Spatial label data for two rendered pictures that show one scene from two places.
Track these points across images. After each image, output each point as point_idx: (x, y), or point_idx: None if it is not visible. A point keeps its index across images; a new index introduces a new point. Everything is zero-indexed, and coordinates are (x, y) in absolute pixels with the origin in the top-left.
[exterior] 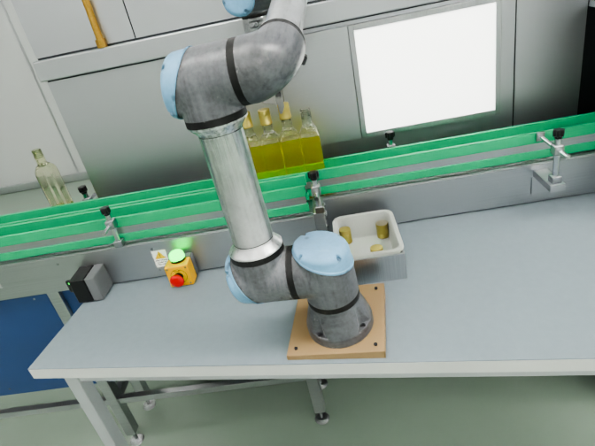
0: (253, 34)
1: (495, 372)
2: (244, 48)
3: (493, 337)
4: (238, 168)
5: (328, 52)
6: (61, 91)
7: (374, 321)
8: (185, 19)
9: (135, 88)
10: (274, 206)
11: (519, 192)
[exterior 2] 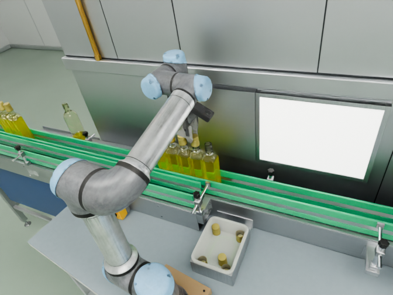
0: (99, 182)
1: None
2: (89, 193)
3: None
4: (99, 233)
5: (238, 105)
6: (78, 75)
7: None
8: (147, 56)
9: (117, 86)
10: (174, 198)
11: (352, 249)
